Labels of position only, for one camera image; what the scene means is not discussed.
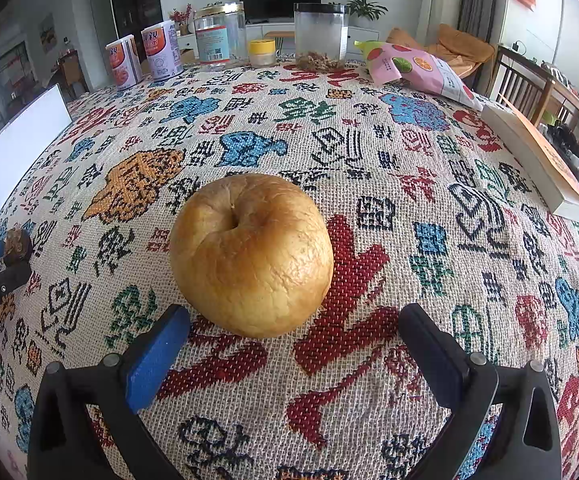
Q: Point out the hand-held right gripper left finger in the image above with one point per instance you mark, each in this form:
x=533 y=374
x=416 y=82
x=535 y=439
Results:
x=157 y=355

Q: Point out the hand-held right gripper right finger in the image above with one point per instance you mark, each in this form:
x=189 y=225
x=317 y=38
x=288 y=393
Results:
x=432 y=355

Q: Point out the dark brown wrinkled nut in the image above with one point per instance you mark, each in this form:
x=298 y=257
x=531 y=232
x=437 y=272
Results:
x=18 y=246

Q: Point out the yellow pear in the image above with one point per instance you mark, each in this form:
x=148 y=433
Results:
x=252 y=255

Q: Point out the printed woven tablecloth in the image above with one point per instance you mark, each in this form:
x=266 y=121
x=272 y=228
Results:
x=369 y=170

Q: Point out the white book orange cover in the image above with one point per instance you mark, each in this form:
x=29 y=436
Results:
x=539 y=160

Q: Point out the pink labelled can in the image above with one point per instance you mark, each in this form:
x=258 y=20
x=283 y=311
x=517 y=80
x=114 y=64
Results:
x=124 y=63

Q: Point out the black cloth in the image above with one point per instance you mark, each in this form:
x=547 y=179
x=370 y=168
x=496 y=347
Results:
x=565 y=142

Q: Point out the purple labelled can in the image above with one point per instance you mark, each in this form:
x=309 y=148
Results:
x=162 y=52

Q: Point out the pink snack bag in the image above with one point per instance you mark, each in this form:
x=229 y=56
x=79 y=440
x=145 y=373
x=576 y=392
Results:
x=419 y=70

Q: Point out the wooden chair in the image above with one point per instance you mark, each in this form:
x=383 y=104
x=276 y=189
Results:
x=524 y=82

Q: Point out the red flower arrangement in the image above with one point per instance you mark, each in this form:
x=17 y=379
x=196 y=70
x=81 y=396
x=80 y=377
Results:
x=182 y=17

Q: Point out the orange sofa blanket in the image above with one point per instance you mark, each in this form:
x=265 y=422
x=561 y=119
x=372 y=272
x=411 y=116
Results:
x=449 y=45

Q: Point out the clear jar gold lid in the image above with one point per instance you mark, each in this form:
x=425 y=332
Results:
x=219 y=37

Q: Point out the small yellow-lid jar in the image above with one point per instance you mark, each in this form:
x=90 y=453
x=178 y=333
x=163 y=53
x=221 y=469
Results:
x=262 y=54

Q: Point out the wooden stool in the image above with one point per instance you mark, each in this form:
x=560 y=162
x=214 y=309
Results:
x=279 y=40

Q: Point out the clear jar black lid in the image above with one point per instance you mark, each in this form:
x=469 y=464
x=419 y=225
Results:
x=320 y=35

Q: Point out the white television cabinet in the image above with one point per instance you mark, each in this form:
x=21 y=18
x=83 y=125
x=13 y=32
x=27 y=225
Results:
x=269 y=26

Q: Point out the green potted plant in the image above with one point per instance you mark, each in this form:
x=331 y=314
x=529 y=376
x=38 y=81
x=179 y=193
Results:
x=365 y=7

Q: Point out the grey curtain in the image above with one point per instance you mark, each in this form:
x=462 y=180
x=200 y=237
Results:
x=469 y=0

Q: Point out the black television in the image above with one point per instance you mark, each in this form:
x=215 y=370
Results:
x=279 y=0

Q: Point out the wall picture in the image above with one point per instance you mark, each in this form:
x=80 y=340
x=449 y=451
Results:
x=47 y=33

